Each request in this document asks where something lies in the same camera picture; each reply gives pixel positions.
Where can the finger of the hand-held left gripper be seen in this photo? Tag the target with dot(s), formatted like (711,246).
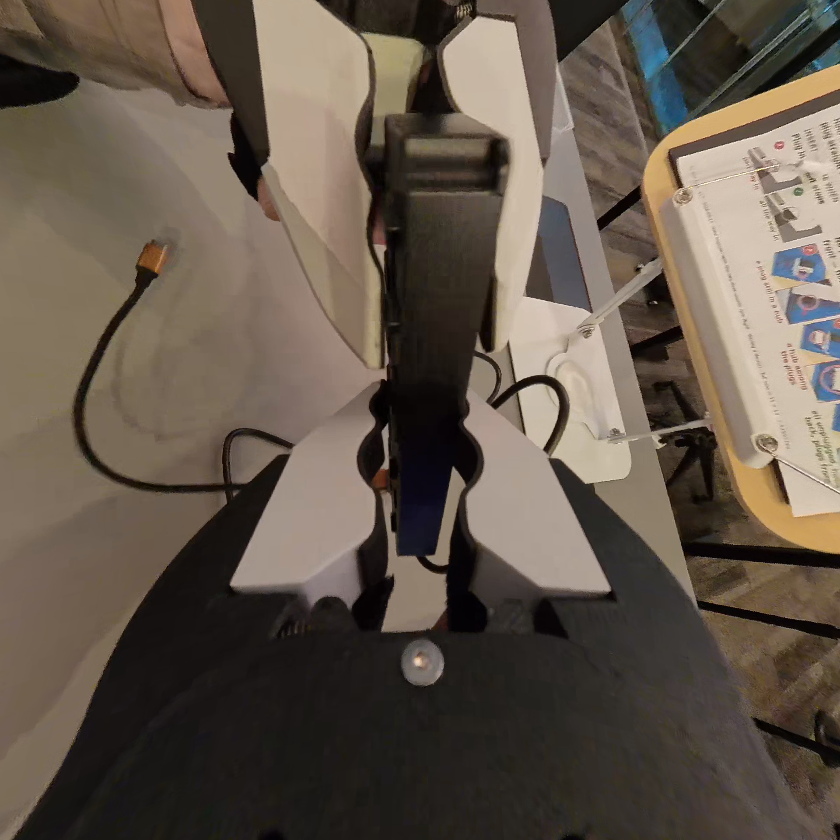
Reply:
(518,131)
(308,131)

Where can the person's left forearm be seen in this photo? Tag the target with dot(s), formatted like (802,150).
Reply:
(85,33)

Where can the black mesh pad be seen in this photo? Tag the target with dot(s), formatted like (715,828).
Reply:
(26,82)

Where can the printed instruction sheet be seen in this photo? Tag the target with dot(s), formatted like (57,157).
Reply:
(814,262)

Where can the black multi-port usb hub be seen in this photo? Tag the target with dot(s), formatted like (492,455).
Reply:
(439,295)

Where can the black office chair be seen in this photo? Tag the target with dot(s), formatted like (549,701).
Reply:
(587,23)

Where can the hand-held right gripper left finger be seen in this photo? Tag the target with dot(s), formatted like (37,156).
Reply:
(302,525)

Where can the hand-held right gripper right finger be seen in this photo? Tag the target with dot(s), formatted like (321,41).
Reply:
(538,525)

